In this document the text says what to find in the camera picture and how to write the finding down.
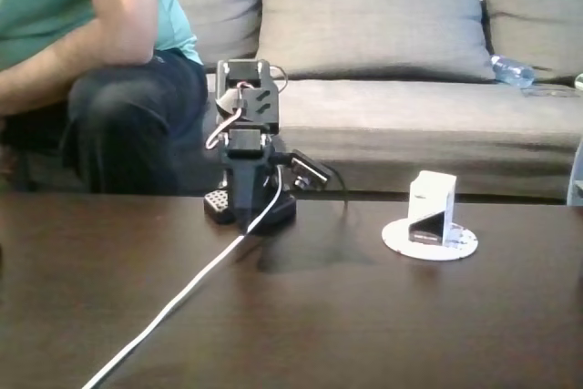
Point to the white servo box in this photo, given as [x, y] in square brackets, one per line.
[428, 202]

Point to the white round coaster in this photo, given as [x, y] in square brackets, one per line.
[396, 241]

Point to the grey sofa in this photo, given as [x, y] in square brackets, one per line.
[410, 134]

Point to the wide grey sofa cushion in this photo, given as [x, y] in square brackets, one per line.
[373, 20]

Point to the clear plastic water bottle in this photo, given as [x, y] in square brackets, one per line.
[512, 71]

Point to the pale translucent object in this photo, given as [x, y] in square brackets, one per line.
[576, 179]

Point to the black camera box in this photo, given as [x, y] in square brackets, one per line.
[312, 171]

